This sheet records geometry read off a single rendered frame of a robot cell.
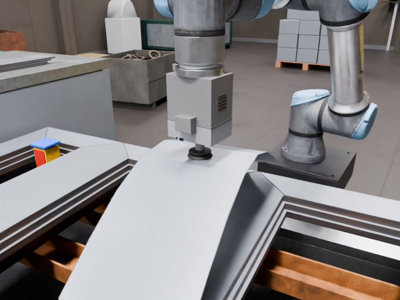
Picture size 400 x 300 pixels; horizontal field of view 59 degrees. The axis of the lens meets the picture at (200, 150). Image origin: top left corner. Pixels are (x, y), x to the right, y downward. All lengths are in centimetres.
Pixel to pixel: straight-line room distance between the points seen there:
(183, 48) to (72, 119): 101
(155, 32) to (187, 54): 955
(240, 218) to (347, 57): 52
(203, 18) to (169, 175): 23
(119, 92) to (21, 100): 337
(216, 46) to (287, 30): 723
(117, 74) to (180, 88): 406
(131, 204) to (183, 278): 14
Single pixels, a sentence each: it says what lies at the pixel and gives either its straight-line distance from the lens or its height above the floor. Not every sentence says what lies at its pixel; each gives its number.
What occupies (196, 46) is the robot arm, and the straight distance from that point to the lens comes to 51.
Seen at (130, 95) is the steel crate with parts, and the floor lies 19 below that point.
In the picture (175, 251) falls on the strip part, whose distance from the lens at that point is 47.
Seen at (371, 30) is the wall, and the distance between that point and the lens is 1201.
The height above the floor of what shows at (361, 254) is 67.
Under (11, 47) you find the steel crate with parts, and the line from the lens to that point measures 687.
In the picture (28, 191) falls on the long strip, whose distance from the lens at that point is 92.
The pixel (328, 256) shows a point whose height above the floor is 63.
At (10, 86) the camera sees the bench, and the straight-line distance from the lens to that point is 129.
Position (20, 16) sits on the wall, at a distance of 862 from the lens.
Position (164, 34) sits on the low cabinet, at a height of 49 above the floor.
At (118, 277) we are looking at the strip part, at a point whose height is 94.
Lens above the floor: 127
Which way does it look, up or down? 23 degrees down
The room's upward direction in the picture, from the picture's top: straight up
